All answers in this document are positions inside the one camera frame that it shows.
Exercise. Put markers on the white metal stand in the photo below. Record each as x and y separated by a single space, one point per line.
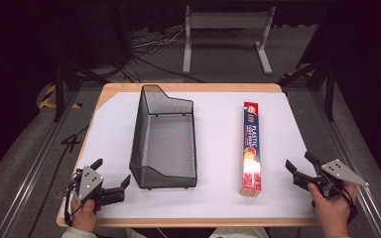
226 20

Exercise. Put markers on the white table mat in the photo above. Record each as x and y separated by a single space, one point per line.
218 205

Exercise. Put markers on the person's beige sleeve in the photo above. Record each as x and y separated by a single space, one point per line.
76 233

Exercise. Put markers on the yellow black hazard tape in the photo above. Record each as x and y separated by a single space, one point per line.
48 99

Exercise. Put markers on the person's right hand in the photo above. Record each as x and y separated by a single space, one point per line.
332 211

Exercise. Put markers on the aluminium floor rail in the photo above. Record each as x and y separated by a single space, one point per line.
344 142
29 175

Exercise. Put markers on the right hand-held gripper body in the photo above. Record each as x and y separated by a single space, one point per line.
334 175

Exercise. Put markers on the person's left hand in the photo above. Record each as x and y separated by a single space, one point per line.
84 214

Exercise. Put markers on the black metal stand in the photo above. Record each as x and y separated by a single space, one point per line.
329 86
59 86

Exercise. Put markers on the long plastic wrap box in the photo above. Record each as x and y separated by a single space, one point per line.
251 148

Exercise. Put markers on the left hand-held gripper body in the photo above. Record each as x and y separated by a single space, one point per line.
89 183

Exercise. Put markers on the person's beige clothing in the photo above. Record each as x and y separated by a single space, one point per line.
238 233

